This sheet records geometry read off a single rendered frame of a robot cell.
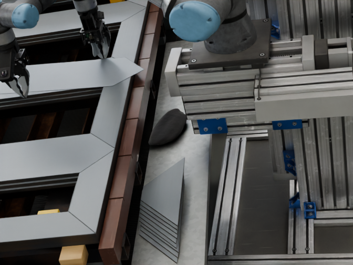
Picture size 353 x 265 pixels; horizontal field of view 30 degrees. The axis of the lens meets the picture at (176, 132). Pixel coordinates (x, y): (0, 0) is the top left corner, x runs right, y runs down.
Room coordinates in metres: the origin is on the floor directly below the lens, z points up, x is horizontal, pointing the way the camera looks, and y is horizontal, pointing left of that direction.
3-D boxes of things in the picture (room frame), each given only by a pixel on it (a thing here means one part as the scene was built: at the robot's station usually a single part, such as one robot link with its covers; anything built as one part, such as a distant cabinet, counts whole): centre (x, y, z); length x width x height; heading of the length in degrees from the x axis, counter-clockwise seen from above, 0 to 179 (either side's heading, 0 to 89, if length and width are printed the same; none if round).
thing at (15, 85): (1.98, 0.48, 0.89); 0.06 x 0.03 x 0.09; 168
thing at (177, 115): (1.80, 0.02, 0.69); 0.20 x 0.10 x 0.03; 148
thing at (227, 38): (1.66, -0.21, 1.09); 0.15 x 0.15 x 0.10
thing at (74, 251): (1.21, 0.33, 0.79); 0.06 x 0.05 x 0.04; 78
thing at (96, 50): (2.08, 0.21, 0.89); 0.06 x 0.03 x 0.09; 168
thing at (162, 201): (1.41, 0.10, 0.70); 0.39 x 0.12 x 0.04; 168
